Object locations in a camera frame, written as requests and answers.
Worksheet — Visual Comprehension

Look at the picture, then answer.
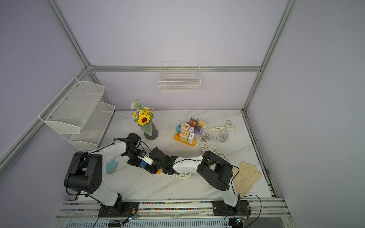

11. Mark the blue cube plug adapter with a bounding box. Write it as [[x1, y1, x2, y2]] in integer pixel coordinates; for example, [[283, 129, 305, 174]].
[[140, 161, 148, 168]]

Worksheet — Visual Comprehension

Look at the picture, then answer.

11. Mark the beige cube plug adapter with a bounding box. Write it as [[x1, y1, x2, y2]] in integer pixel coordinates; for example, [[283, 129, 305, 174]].
[[180, 131, 190, 143]]

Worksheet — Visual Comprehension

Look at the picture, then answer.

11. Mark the white charger plug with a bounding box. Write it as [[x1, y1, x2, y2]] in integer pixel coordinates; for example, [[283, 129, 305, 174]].
[[188, 133, 195, 144]]

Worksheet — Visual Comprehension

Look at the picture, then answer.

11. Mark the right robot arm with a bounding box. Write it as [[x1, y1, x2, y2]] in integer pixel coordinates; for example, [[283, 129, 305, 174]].
[[140, 147, 240, 208]]

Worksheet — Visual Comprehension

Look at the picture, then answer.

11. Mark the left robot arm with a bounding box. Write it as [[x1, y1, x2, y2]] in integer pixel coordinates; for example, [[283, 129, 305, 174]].
[[64, 133, 141, 207]]

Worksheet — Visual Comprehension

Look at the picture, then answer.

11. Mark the dark grey ribbed vase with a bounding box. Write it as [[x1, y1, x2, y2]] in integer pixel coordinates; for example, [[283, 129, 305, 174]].
[[143, 121, 158, 141]]

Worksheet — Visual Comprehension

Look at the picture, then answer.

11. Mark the light blue mouse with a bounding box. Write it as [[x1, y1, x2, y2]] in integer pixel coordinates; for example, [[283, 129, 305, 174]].
[[106, 160, 119, 175]]

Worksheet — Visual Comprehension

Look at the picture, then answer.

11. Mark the sunflower bouquet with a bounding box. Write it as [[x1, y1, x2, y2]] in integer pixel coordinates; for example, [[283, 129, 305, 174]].
[[130, 99, 155, 136]]

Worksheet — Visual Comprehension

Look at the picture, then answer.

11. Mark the teal power strip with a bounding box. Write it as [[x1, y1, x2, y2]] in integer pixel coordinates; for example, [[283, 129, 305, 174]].
[[175, 124, 181, 133]]

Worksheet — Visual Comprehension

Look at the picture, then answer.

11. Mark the pink butterfly cube adapter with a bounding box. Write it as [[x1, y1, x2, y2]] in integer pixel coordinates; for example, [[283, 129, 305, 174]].
[[180, 123, 191, 131]]

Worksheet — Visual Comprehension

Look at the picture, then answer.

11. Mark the small white cube adapter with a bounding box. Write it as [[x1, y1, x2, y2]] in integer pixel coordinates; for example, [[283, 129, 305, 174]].
[[188, 126, 195, 133]]

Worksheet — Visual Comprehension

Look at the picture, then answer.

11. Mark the purple cube adapter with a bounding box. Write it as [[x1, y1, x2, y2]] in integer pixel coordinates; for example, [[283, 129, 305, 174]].
[[194, 125, 204, 135]]

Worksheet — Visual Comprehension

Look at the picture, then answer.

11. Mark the brown cube adapter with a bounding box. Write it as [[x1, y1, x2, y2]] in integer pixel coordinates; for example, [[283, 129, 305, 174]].
[[188, 119, 198, 128]]

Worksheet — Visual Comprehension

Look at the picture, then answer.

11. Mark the yellow cube adapter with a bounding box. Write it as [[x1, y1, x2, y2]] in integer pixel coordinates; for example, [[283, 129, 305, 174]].
[[199, 120, 206, 128]]

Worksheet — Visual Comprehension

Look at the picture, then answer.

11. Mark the white two-tier mesh shelf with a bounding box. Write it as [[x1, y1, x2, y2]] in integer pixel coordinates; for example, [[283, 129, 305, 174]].
[[39, 78, 115, 151]]

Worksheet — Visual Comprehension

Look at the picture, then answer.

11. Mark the beige work glove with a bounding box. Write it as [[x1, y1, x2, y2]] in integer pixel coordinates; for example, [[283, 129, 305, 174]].
[[233, 161, 262, 196]]

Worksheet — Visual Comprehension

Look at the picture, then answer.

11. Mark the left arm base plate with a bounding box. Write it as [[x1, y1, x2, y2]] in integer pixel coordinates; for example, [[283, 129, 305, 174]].
[[98, 201, 139, 218]]

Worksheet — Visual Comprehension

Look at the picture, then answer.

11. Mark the grey coiled cable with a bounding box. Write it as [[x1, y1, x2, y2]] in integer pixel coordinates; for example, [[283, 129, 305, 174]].
[[199, 130, 229, 143]]

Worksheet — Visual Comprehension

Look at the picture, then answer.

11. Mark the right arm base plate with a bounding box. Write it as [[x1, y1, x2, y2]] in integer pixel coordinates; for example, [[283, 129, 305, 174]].
[[212, 200, 252, 216]]

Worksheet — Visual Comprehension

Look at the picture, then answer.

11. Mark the white wire wall basket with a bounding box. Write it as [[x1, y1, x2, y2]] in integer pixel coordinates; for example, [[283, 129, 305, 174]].
[[158, 61, 201, 92]]

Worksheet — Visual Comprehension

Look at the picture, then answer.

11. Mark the aluminium front rail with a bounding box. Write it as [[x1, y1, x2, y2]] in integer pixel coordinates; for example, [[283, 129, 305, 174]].
[[52, 198, 295, 228]]

